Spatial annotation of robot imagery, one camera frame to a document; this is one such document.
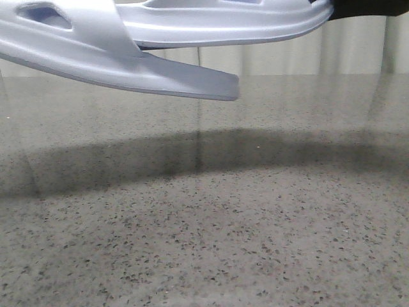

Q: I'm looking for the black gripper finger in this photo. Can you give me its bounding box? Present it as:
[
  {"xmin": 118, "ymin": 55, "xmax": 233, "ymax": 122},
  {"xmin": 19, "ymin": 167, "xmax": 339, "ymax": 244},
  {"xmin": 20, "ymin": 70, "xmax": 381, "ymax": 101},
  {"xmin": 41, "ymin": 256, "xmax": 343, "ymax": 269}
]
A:
[{"xmin": 329, "ymin": 0, "xmax": 408, "ymax": 20}]

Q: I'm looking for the light blue slipper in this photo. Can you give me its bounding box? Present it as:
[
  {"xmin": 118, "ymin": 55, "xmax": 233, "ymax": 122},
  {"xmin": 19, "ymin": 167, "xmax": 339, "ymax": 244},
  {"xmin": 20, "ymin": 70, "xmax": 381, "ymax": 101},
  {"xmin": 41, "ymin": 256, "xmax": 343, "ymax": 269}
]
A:
[
  {"xmin": 1, "ymin": 1, "xmax": 239, "ymax": 101},
  {"xmin": 116, "ymin": 0, "xmax": 334, "ymax": 49}
]

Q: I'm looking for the pale green curtain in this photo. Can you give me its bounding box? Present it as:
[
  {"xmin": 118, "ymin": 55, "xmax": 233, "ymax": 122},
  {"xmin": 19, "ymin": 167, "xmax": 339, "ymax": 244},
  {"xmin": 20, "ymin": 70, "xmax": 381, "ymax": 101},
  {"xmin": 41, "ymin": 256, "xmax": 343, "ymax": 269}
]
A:
[{"xmin": 0, "ymin": 14, "xmax": 409, "ymax": 78}]

